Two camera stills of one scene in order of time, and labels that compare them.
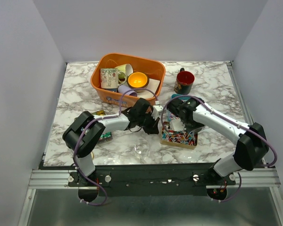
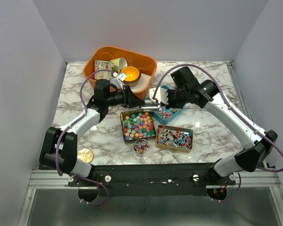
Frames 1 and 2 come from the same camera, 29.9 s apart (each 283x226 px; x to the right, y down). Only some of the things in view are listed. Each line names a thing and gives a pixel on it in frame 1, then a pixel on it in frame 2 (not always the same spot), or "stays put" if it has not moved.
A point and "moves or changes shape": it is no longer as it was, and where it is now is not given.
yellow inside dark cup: [137, 80] → [133, 74]
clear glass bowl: [142, 147] stays put
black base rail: [152, 179] stays put
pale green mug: [124, 71] → [118, 64]
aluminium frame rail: [51, 179] stays put
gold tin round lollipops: [182, 138] moves or changes shape
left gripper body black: [147, 123] → [124, 100]
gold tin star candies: [105, 136] moves or changes shape
